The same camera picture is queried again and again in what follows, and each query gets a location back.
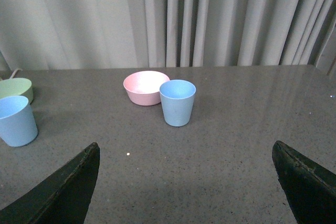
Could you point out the light blue cup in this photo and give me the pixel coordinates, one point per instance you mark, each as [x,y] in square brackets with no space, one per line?
[18,126]
[177,99]

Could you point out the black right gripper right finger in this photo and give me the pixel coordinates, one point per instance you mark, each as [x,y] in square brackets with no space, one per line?
[309,187]

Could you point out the pink bowl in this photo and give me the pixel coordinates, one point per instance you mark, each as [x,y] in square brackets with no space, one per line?
[143,87]

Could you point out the grey curtain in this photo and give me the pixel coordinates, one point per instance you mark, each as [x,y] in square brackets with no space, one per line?
[81,34]

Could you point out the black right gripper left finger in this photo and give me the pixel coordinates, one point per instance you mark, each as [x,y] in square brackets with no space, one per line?
[63,197]

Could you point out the green bowl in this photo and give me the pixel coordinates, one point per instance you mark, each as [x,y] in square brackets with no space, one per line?
[17,86]

